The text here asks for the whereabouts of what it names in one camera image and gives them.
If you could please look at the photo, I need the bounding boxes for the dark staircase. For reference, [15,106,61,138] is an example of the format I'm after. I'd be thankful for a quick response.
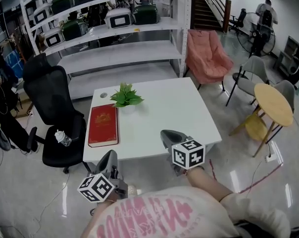
[191,0,232,33]

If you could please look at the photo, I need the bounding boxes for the black pedestal fan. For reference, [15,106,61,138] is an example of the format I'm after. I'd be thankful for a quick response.
[237,11,276,58]

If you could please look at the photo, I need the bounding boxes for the round wooden side table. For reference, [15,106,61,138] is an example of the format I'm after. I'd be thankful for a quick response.
[228,82,294,158]

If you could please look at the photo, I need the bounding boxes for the white square table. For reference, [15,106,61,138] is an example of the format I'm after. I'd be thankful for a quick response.
[82,77,222,176]

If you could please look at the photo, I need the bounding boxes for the green potted plant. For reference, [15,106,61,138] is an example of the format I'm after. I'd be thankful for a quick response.
[109,82,145,115]

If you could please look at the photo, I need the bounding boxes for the white metal shelving rack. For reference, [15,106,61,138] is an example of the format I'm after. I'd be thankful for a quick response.
[19,0,192,101]

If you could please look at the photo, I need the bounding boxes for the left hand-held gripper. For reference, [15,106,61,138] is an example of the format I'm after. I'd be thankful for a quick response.
[77,150,128,203]

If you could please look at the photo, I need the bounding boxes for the black swivel chair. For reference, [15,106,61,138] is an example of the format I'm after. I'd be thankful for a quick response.
[228,8,247,32]

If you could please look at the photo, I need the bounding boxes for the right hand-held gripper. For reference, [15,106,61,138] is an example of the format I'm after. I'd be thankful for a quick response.
[160,129,206,177]

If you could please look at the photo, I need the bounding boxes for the pink padded armchair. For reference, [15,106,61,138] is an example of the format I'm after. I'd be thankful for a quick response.
[183,29,234,92]

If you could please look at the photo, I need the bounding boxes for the person's left forearm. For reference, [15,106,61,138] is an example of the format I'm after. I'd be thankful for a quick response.
[81,199,115,238]

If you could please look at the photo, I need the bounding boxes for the person's right forearm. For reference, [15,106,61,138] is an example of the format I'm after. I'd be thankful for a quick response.
[185,167,233,203]

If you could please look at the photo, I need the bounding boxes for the grey chair black legs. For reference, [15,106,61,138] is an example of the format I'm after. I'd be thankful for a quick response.
[273,79,296,114]
[225,55,271,108]

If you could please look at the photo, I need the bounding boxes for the black mesh office chair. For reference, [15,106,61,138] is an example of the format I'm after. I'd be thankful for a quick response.
[22,53,91,175]

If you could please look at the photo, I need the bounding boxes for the person's white shoe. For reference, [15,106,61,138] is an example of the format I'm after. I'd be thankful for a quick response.
[127,184,138,197]

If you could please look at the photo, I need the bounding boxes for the white low cabinet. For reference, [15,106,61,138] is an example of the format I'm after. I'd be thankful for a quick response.
[273,35,299,76]

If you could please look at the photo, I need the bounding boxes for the clear water bottle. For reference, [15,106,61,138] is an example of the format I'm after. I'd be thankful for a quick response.
[54,129,72,147]

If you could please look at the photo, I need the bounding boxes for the red hardcover book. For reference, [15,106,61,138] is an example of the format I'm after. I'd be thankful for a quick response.
[87,103,120,148]

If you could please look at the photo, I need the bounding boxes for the person's white pink-print shirt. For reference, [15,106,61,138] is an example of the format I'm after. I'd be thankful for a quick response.
[84,186,291,238]

